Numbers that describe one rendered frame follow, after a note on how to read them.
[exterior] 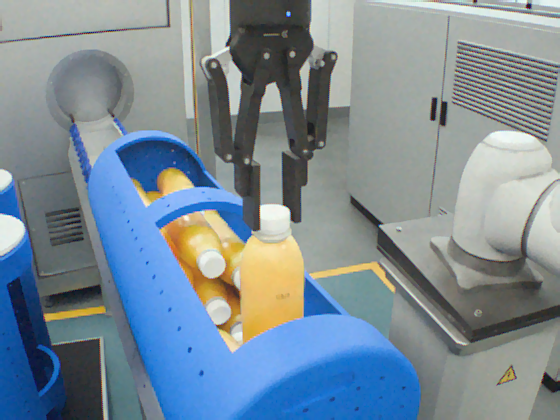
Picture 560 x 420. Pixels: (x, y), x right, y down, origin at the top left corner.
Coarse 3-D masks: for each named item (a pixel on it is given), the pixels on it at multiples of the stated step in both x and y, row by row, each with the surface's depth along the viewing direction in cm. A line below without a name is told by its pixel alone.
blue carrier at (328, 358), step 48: (144, 144) 123; (96, 192) 110; (192, 192) 87; (144, 240) 80; (144, 288) 72; (192, 288) 65; (144, 336) 68; (192, 336) 59; (288, 336) 53; (336, 336) 53; (384, 336) 60; (192, 384) 54; (240, 384) 50; (288, 384) 49; (336, 384) 53; (384, 384) 56
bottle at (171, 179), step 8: (168, 168) 123; (176, 168) 123; (160, 176) 121; (168, 176) 119; (176, 176) 118; (184, 176) 119; (160, 184) 120; (168, 184) 116; (176, 184) 114; (184, 184) 113; (192, 184) 115; (160, 192) 121; (168, 192) 114
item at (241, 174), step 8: (216, 152) 50; (232, 160) 50; (240, 168) 51; (248, 168) 51; (240, 176) 51; (248, 176) 51; (240, 184) 51; (248, 184) 52; (240, 192) 52; (248, 192) 52
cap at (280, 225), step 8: (264, 208) 56; (272, 208) 56; (280, 208) 56; (264, 216) 54; (272, 216) 54; (280, 216) 54; (288, 216) 54; (264, 224) 53; (272, 224) 53; (280, 224) 54; (288, 224) 55; (264, 232) 54; (272, 232) 54; (280, 232) 54
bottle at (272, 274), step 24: (264, 240) 54; (288, 240) 55; (240, 264) 57; (264, 264) 54; (288, 264) 54; (240, 288) 57; (264, 288) 55; (288, 288) 55; (264, 312) 56; (288, 312) 56
